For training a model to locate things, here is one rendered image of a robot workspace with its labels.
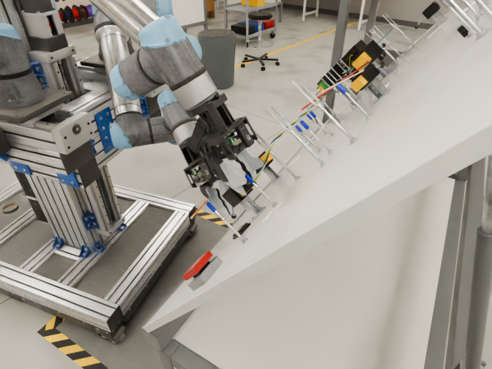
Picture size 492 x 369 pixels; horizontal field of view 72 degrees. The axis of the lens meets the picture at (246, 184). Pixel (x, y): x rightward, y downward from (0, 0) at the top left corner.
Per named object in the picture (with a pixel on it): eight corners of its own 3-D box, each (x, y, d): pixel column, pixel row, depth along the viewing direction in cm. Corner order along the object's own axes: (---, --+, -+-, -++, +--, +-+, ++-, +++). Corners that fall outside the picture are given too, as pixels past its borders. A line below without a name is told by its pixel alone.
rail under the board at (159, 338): (144, 341, 83) (139, 326, 79) (318, 138, 165) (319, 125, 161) (161, 352, 81) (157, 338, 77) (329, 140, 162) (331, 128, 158)
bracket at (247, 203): (262, 209, 80) (247, 194, 80) (266, 206, 78) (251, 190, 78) (250, 222, 78) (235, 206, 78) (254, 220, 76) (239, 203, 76)
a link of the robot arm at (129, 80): (156, 90, 76) (189, 71, 70) (121, 109, 68) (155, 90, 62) (136, 56, 74) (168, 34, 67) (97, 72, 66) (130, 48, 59)
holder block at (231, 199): (244, 196, 82) (233, 184, 82) (253, 189, 77) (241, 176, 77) (233, 208, 80) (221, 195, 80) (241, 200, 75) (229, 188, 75)
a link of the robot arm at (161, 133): (149, 127, 104) (147, 110, 93) (186, 121, 107) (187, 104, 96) (154, 150, 102) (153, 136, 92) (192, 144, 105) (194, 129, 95)
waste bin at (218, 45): (199, 91, 421) (194, 37, 383) (203, 77, 457) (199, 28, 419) (236, 91, 420) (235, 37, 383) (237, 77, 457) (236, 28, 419)
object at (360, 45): (393, 60, 132) (367, 33, 131) (381, 75, 120) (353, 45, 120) (380, 72, 137) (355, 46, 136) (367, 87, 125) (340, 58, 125)
